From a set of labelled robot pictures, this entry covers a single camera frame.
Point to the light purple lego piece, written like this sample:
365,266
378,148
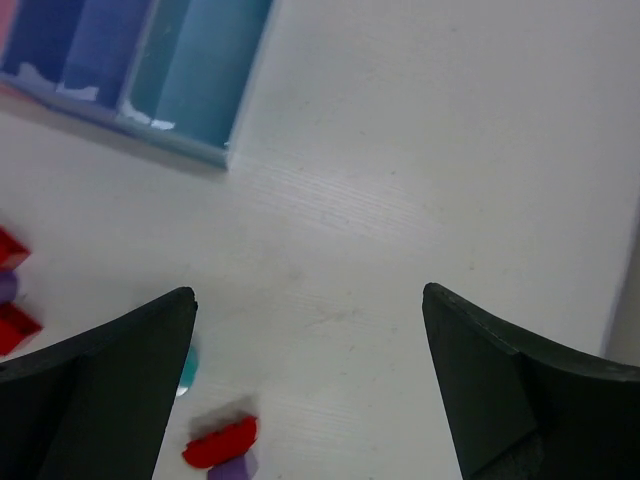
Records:
9,286

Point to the red arch lego brick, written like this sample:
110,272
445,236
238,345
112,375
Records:
223,445

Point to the purple square lego brick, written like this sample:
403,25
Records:
240,468

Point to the red lego brick lower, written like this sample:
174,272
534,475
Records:
16,327

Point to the three-compartment colour sorting tray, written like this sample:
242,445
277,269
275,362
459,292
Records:
170,73

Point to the red lego brick upper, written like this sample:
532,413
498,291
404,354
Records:
12,252

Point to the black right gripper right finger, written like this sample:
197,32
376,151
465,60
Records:
520,406

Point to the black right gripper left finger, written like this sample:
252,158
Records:
96,405

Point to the teal heart lego piece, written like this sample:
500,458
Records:
189,371

